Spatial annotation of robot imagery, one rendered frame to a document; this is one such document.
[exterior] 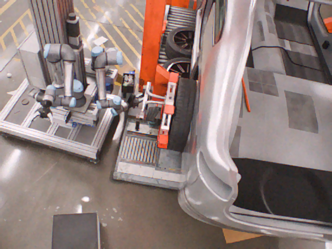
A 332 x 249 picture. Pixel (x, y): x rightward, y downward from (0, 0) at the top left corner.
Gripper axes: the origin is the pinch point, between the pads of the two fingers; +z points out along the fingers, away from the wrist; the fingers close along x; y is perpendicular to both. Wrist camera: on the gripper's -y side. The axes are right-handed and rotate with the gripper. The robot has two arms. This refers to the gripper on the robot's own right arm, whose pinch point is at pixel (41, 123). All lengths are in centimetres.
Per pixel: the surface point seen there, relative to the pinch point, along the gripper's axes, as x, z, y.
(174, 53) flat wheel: -124, -179, 63
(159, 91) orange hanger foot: -99, -95, 52
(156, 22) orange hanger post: -75, -97, -32
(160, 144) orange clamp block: -92, -11, 25
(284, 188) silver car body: -193, 28, 11
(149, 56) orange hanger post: -78, -97, 8
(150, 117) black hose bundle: -81, -28, 13
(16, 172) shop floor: 43, -19, 131
